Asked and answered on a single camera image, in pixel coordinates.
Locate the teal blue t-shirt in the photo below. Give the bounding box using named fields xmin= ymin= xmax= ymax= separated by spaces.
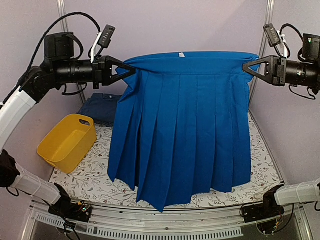
xmin=77 ymin=93 xmax=122 ymax=124

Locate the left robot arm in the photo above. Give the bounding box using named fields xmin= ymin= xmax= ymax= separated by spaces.
xmin=0 ymin=12 xmax=136 ymax=217

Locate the floral tablecloth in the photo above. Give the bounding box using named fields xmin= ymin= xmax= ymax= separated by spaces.
xmin=49 ymin=116 xmax=284 ymax=210

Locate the yellow laundry basket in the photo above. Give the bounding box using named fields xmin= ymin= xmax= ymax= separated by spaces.
xmin=37 ymin=114 xmax=97 ymax=174

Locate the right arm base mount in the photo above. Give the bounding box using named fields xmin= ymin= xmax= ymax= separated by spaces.
xmin=239 ymin=184 xmax=285 ymax=235

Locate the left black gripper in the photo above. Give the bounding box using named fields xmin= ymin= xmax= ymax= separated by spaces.
xmin=53 ymin=54 xmax=135 ymax=87

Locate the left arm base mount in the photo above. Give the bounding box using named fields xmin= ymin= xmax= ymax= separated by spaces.
xmin=48 ymin=183 xmax=92 ymax=223

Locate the folded blue checkered shirt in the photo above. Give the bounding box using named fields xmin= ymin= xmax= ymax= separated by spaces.
xmin=77 ymin=98 xmax=117 ymax=127

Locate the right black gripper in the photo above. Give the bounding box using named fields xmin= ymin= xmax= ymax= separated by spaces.
xmin=242 ymin=53 xmax=319 ymax=86

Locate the front aluminium rail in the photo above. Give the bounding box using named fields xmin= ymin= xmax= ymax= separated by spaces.
xmin=21 ymin=200 xmax=315 ymax=240

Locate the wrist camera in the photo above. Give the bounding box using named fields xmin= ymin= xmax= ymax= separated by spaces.
xmin=89 ymin=24 xmax=116 ymax=64
xmin=263 ymin=23 xmax=289 ymax=59

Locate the royal blue garment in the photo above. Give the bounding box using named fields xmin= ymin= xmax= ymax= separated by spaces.
xmin=107 ymin=51 xmax=258 ymax=212

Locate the left aluminium frame post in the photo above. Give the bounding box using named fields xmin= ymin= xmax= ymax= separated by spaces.
xmin=56 ymin=0 xmax=87 ymax=107

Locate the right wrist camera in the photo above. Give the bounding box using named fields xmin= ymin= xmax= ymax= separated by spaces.
xmin=263 ymin=23 xmax=289 ymax=59

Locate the aluminium frame post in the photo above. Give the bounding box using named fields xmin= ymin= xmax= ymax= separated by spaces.
xmin=249 ymin=0 xmax=275 ymax=107
xmin=56 ymin=0 xmax=87 ymax=107

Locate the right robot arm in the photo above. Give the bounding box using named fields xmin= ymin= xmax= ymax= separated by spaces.
xmin=242 ymin=23 xmax=320 ymax=218

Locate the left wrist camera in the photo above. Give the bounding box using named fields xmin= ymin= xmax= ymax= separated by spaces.
xmin=89 ymin=24 xmax=116 ymax=64

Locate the right aluminium frame post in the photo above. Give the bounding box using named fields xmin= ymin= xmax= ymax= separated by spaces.
xmin=249 ymin=0 xmax=275 ymax=107

